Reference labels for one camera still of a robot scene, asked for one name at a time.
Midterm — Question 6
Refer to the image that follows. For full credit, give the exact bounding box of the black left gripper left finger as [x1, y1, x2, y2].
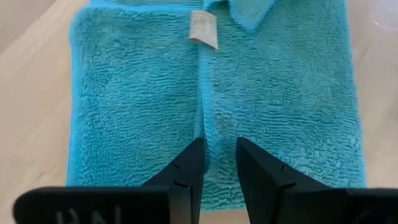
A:
[12, 137, 206, 224]

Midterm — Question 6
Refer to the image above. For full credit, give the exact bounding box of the teal microfiber towel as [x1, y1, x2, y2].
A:
[65, 0, 368, 213]

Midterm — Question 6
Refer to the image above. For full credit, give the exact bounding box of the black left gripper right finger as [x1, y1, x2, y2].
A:
[236, 136, 398, 224]

